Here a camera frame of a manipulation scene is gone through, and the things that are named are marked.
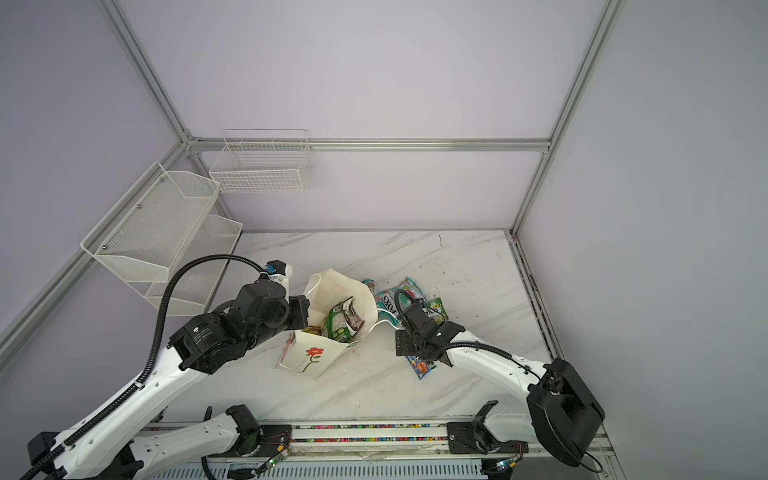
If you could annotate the aluminium frame post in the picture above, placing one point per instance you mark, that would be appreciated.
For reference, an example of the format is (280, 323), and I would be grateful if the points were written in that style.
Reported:
(130, 43)

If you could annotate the white wire basket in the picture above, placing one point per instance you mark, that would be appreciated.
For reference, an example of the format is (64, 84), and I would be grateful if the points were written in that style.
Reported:
(263, 161)

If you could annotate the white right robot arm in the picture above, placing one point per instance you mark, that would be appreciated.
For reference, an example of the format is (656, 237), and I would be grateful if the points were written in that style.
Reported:
(563, 414)

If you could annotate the white mesh two-tier shelf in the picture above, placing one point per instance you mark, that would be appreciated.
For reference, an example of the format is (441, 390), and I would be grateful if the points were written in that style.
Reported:
(167, 219)

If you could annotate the brown chocolate bar wrapper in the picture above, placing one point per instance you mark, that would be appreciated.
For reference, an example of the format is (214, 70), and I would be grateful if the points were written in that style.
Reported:
(353, 319)

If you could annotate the blue M&M's packet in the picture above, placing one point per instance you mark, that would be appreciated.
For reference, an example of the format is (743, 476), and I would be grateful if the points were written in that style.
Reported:
(420, 367)

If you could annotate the green Fox's Spring Tea bag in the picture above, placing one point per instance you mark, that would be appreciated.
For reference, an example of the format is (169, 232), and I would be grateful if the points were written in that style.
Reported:
(334, 326)

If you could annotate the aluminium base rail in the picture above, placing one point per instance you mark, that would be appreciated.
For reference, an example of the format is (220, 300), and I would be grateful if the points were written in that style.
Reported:
(385, 439)

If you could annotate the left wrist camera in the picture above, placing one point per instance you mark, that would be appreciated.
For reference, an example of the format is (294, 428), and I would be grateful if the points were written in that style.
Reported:
(279, 272)

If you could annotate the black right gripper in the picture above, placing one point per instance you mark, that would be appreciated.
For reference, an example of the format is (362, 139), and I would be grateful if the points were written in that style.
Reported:
(401, 343)

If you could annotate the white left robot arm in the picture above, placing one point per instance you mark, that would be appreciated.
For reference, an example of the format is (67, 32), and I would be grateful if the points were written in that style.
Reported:
(108, 444)

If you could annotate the teal green Fox's candy bag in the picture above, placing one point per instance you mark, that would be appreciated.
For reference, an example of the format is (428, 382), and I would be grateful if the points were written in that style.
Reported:
(412, 293)

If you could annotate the green yellow Fox's candy bag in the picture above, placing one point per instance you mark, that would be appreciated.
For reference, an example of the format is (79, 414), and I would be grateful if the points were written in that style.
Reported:
(435, 310)

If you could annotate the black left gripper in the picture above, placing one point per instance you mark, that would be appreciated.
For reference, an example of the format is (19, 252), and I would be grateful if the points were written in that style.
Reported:
(298, 305)

